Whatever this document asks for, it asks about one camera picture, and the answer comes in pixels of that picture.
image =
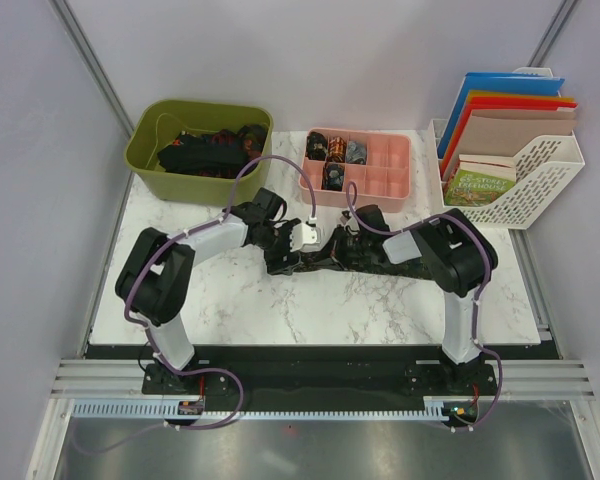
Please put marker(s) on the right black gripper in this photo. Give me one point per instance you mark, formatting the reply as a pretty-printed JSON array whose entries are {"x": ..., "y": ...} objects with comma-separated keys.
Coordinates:
[{"x": 336, "y": 247}]

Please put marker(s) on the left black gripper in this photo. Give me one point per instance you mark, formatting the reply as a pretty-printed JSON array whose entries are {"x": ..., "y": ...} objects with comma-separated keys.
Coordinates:
[{"x": 275, "y": 263}]

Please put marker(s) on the dark green leaf-patterned tie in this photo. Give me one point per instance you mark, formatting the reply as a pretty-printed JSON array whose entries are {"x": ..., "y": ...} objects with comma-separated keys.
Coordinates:
[{"x": 317, "y": 261}]

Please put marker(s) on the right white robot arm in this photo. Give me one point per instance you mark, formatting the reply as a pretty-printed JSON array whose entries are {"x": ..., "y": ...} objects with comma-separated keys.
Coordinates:
[{"x": 445, "y": 248}]

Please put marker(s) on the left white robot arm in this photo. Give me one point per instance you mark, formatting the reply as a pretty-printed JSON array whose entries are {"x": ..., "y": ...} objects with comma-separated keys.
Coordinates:
[{"x": 155, "y": 278}]

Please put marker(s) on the pile of dark ties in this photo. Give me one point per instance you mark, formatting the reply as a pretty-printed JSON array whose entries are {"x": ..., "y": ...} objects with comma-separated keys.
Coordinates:
[{"x": 218, "y": 155}]

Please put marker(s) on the rolled dark blue tie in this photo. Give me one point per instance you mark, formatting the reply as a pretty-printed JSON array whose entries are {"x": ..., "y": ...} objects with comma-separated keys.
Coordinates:
[{"x": 333, "y": 177}]

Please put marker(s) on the pink compartment organizer tray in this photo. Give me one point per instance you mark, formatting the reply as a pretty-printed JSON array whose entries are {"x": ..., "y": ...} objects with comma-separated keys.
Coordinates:
[{"x": 385, "y": 179}]

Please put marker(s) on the rolled grey tie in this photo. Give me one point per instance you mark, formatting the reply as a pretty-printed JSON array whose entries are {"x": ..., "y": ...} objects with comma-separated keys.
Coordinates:
[{"x": 356, "y": 153}]

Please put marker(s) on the rolled dark patterned tie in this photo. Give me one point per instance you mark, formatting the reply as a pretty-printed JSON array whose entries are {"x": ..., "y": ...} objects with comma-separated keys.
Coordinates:
[{"x": 316, "y": 146}]

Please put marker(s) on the rolled red orange tie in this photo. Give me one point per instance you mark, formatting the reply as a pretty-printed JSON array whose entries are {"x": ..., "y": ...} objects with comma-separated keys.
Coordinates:
[{"x": 337, "y": 146}]

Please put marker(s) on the olive green plastic bin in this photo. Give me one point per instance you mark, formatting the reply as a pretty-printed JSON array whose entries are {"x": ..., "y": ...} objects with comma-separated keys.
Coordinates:
[{"x": 162, "y": 121}]

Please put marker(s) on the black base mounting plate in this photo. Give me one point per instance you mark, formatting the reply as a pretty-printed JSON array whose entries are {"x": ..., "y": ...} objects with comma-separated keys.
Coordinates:
[{"x": 211, "y": 358}]

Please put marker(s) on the green treehouse book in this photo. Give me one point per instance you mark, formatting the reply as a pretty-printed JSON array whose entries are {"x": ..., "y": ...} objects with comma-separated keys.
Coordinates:
[{"x": 479, "y": 180}]

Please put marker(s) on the beige folder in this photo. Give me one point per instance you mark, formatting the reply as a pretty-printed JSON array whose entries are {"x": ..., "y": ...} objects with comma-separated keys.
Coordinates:
[{"x": 504, "y": 132}]

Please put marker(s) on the red folder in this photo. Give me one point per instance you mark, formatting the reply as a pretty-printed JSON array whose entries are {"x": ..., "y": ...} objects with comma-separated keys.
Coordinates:
[{"x": 498, "y": 125}]

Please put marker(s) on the orange folder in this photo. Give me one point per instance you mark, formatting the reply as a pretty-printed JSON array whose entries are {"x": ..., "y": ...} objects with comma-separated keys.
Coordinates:
[{"x": 480, "y": 99}]

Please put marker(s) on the white perforated file holder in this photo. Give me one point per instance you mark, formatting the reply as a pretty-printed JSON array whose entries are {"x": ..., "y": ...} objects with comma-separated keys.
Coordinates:
[{"x": 547, "y": 164}]

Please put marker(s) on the blue folder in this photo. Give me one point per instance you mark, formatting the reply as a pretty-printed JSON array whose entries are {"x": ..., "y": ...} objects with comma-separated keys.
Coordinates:
[{"x": 499, "y": 82}]

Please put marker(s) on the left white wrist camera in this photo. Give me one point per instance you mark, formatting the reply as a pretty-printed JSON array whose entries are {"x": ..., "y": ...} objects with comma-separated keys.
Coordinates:
[{"x": 305, "y": 238}]

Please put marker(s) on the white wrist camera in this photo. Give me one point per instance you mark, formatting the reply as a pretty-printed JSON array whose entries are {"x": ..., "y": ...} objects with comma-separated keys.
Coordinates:
[
  {"x": 345, "y": 217},
  {"x": 305, "y": 238}
]

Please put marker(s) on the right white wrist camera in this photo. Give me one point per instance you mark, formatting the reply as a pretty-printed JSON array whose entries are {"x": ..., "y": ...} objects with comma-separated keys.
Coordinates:
[{"x": 345, "y": 217}]

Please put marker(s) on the white slotted cable duct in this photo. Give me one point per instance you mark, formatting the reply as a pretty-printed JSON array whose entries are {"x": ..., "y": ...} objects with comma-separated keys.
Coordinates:
[{"x": 174, "y": 409}]

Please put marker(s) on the aluminium frame rail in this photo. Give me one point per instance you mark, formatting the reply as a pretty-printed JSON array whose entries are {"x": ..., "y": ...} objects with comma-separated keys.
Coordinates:
[{"x": 512, "y": 379}]

